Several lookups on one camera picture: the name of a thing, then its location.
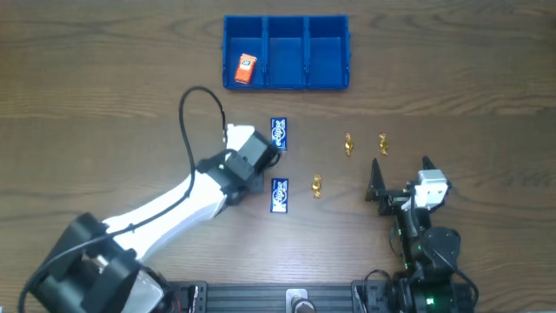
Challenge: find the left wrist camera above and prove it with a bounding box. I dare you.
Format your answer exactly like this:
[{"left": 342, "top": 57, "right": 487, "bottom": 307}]
[{"left": 223, "top": 123, "right": 256, "bottom": 153}]

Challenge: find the mounting rail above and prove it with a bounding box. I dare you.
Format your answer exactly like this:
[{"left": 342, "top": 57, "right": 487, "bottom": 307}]
[{"left": 160, "top": 281, "right": 474, "bottom": 313}]

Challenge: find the blue candy pack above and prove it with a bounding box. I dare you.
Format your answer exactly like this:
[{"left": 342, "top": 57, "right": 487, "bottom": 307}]
[
  {"left": 269, "top": 176, "right": 289, "bottom": 215},
  {"left": 269, "top": 117, "right": 288, "bottom": 152}
]

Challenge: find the orange candy box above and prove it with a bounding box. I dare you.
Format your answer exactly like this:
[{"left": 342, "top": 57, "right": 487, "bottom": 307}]
[{"left": 234, "top": 53, "right": 258, "bottom": 85}]

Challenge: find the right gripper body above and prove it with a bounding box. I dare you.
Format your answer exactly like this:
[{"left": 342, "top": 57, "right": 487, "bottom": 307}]
[{"left": 376, "top": 189, "right": 414, "bottom": 216}]

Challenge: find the blue tray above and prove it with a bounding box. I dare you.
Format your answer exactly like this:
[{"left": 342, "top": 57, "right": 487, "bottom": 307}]
[{"left": 222, "top": 14, "right": 352, "bottom": 91}]

